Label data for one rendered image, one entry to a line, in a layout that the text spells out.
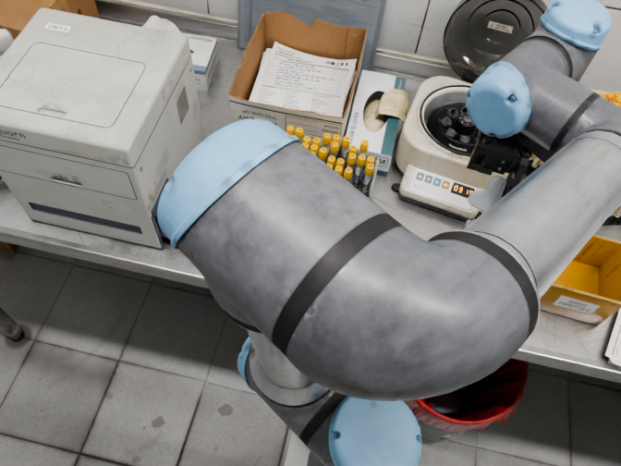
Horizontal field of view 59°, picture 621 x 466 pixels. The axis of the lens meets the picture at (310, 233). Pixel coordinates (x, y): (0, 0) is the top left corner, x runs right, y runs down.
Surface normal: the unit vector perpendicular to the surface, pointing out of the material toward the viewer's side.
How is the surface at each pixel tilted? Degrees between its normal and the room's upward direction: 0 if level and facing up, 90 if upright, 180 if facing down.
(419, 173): 25
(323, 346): 55
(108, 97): 0
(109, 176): 90
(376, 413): 7
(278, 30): 89
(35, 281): 0
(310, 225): 11
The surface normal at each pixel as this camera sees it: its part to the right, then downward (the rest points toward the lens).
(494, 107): -0.71, 0.58
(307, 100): 0.07, -0.51
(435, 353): 0.30, 0.32
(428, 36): -0.22, 0.82
